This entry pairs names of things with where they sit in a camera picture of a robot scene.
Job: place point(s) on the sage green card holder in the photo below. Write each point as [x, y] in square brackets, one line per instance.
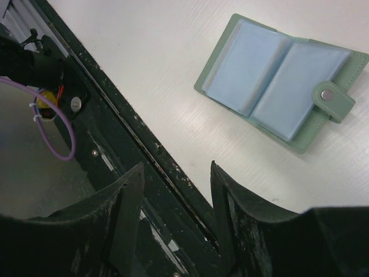
[287, 87]

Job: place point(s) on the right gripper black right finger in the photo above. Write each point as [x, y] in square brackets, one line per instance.
[259, 238]

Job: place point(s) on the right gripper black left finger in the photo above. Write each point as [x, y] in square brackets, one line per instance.
[93, 237]

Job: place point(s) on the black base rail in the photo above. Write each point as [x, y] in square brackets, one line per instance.
[176, 232]

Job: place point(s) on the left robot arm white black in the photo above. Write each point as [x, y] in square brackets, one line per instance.
[29, 63]

